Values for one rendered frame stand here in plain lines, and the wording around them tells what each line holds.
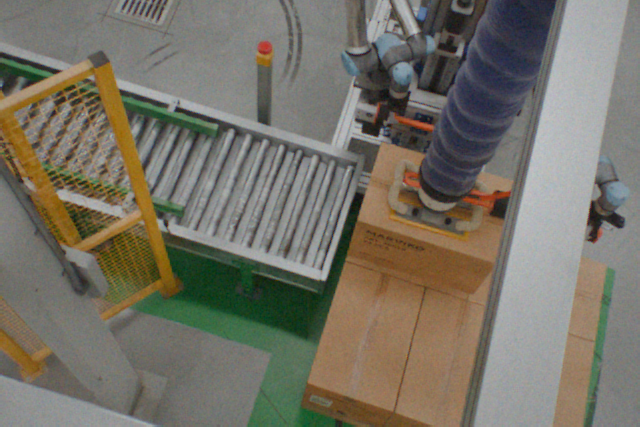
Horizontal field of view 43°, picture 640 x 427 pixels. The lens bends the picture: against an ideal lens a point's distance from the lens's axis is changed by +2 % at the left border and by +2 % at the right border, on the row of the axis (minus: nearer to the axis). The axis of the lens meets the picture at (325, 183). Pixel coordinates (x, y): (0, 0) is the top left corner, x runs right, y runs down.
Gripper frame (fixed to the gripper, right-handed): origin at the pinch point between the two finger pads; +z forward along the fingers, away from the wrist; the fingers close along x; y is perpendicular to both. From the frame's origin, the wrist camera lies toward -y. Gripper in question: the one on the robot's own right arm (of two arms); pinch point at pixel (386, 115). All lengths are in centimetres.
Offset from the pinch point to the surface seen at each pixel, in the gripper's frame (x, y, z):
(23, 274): -130, -78, -86
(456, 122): -35, 24, -63
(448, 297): -46, 50, 67
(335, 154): 8, -20, 61
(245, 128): 9, -67, 61
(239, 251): -55, -49, 61
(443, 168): -36, 26, -32
